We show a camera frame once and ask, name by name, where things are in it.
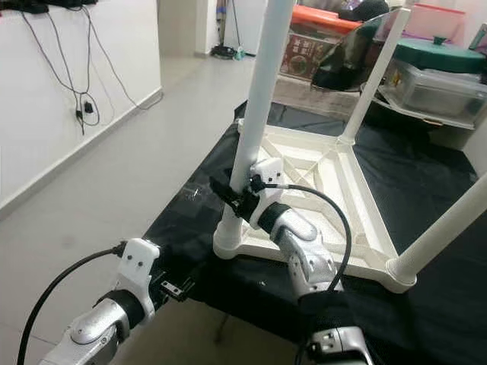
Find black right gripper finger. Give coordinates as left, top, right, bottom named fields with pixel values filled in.
left=208, top=176, right=249, bottom=215

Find green pot lid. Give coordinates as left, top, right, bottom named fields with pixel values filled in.
left=396, top=36, right=487, bottom=75

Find looped black wall cable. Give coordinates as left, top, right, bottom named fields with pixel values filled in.
left=23, top=11, right=100, bottom=138

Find pink box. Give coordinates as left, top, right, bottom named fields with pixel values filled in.
left=403, top=4, right=469, bottom=45

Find orange lid storage box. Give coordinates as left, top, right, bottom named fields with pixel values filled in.
left=282, top=4, right=362, bottom=77

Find patterned cloth covered bench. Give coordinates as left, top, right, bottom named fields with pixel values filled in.
left=270, top=72, right=366, bottom=119

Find long thin wall cable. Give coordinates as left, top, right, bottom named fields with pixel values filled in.
left=84, top=8, right=164, bottom=111

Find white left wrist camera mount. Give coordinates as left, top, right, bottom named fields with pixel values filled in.
left=118, top=238, right=161, bottom=320

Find white appliance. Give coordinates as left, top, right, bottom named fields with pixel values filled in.
left=224, top=0, right=271, bottom=56

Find cream plastic ribbed table top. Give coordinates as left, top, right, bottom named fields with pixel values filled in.
left=213, top=122, right=419, bottom=294

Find shiny black curved pan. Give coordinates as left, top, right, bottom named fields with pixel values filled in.
left=312, top=11, right=404, bottom=90

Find black floor device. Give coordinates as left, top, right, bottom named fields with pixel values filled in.
left=209, top=46, right=244, bottom=60

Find clear plastic container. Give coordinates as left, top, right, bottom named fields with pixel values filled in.
left=380, top=61, right=487, bottom=126

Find black wire basket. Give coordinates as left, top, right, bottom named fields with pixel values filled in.
left=0, top=0, right=100, bottom=10

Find black tablecloth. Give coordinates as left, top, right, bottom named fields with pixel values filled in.
left=143, top=99, right=487, bottom=365

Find large clear tape patch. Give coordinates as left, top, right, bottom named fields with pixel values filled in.
left=175, top=186, right=214, bottom=214

